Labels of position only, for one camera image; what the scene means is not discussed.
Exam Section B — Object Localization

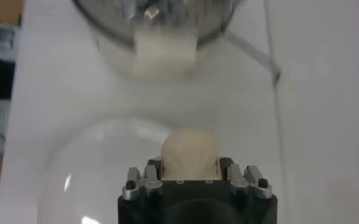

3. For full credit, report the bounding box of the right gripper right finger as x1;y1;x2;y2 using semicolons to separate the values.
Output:
218;156;273;200

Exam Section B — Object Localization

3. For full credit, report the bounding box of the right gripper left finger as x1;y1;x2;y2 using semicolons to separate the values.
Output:
121;157;163;201

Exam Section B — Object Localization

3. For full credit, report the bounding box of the white steamed baozi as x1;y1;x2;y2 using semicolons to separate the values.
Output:
160;127;220;180

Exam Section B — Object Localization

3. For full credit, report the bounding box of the steel steamer pot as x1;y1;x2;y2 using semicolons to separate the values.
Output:
96;29;204;80

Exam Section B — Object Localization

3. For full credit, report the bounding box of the white round plate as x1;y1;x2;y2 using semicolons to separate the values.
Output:
35;117;180;224

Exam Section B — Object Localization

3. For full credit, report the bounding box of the white work table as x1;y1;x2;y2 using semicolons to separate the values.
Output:
0;0;286;224

